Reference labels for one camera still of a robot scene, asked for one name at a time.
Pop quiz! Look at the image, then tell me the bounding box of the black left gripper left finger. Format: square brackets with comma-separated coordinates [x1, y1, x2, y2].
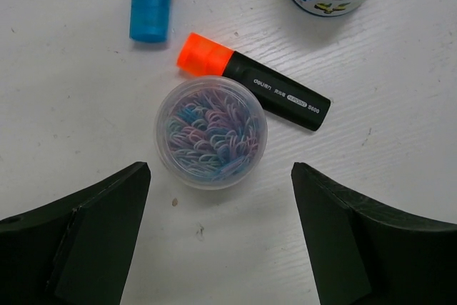
[1, 162, 151, 304]

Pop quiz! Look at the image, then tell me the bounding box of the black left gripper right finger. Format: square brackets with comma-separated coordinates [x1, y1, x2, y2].
[291, 163, 456, 304]

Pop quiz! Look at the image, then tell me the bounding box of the orange cap black highlighter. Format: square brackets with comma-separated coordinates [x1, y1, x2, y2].
[177, 33, 331, 131]

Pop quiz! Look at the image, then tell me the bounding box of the clear tub of paper clips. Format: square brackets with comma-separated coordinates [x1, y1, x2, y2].
[155, 76, 268, 190]

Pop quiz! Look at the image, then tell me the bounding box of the blue cap black highlighter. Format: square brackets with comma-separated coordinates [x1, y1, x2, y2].
[129, 0, 171, 43]

